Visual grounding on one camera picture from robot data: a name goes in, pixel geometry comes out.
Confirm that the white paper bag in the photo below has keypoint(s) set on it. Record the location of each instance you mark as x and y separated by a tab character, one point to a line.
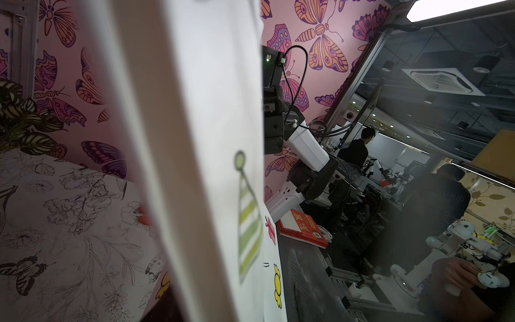
186	77

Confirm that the red book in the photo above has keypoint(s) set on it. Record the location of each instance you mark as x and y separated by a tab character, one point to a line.
301	227

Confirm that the green potted plant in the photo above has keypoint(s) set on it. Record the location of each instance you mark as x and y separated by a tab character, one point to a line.
23	127

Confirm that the red rubber glove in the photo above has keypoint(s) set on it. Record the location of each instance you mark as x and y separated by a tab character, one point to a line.
143	217

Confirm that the aluminium frame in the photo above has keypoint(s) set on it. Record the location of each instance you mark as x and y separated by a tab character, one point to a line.
19	31

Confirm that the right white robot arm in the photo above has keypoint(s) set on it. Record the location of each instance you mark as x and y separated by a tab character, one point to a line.
293	143

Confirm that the operator's hand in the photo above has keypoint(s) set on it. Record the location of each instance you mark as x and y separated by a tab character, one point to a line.
460	273

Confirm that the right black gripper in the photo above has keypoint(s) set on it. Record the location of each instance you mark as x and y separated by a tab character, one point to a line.
280	121

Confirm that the person in black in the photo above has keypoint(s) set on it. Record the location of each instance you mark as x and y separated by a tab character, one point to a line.
356	153

